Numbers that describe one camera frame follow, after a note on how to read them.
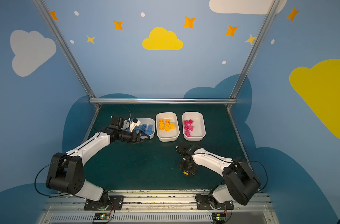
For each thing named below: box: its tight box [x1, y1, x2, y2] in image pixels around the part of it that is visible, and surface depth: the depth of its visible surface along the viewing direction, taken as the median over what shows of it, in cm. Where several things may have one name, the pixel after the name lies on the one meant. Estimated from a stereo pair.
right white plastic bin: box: [182, 111, 206, 142], surface depth 109 cm
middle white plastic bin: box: [155, 112, 181, 143], surface depth 107 cm
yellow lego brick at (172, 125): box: [170, 122, 176, 130], surface depth 108 cm
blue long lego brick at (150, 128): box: [148, 124, 154, 133], surface depth 107 cm
